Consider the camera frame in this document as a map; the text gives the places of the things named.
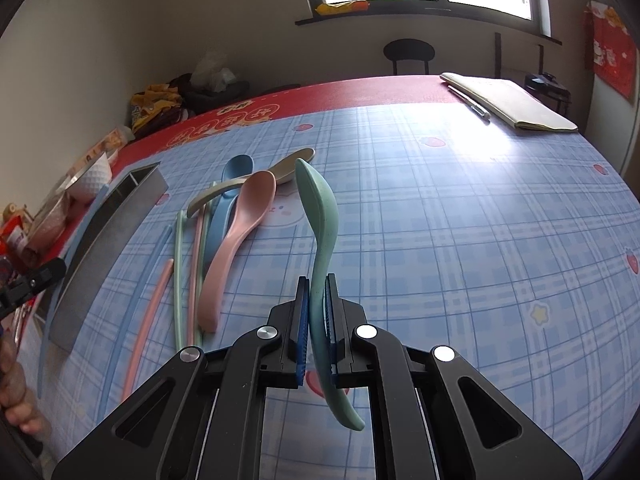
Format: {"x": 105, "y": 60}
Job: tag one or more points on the green spoon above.
{"x": 320, "y": 200}

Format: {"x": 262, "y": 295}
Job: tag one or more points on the wooden toy figure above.
{"x": 12, "y": 210}

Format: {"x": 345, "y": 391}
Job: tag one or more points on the red wall poster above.
{"x": 612, "y": 50}

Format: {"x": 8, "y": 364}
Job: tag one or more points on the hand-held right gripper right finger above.
{"x": 331, "y": 332}

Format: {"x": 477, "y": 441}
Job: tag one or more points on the beige spoon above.
{"x": 295, "y": 165}

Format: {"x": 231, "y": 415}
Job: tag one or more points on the small black stool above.
{"x": 547, "y": 85}

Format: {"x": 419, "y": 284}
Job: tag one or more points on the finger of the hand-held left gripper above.
{"x": 46, "y": 272}

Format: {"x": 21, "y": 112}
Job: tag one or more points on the metal utensil box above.
{"x": 100, "y": 250}

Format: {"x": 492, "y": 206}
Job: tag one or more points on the red snack packet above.
{"x": 12, "y": 240}

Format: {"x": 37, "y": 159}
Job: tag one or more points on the person's left hand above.
{"x": 12, "y": 385}

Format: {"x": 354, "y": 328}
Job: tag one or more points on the clear plastic bag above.
{"x": 212, "y": 72}

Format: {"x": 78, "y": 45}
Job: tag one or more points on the white textured bowl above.
{"x": 94, "y": 182}

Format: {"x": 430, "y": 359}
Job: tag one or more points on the dark padded stool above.
{"x": 215, "y": 97}

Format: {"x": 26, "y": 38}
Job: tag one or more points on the pale yellow notebook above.
{"x": 515, "y": 100}

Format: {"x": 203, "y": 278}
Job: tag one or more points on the black round-back chair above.
{"x": 410, "y": 50}

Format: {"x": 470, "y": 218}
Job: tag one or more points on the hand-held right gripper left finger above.
{"x": 301, "y": 332}

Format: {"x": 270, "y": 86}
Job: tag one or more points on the pink spoon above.
{"x": 252, "y": 200}

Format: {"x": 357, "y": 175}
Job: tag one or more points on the yellow packet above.
{"x": 340, "y": 8}

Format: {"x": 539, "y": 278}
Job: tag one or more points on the blue spoon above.
{"x": 237, "y": 166}

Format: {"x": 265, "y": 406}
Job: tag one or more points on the green chopstick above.
{"x": 178, "y": 280}
{"x": 208, "y": 220}

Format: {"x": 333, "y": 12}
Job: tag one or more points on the silver pen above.
{"x": 470, "y": 101}

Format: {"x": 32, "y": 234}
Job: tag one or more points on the black window sill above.
{"x": 450, "y": 15}

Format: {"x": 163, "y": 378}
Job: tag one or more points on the pile of yellow clothes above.
{"x": 152, "y": 105}

